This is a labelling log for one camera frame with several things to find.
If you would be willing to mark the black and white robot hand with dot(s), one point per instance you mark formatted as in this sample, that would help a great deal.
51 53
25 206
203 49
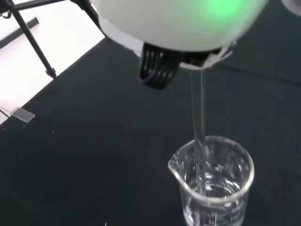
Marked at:
164 26

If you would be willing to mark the clear glass beaker with water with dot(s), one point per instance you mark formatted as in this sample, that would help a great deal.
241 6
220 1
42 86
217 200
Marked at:
235 207

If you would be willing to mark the black tripod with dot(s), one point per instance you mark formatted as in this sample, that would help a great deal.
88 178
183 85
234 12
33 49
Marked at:
34 44

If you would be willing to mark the black bench cloth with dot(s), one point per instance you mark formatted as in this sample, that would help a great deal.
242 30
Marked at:
94 153

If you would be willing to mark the clear cloth clip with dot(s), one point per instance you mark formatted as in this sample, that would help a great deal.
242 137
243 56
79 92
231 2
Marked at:
23 115

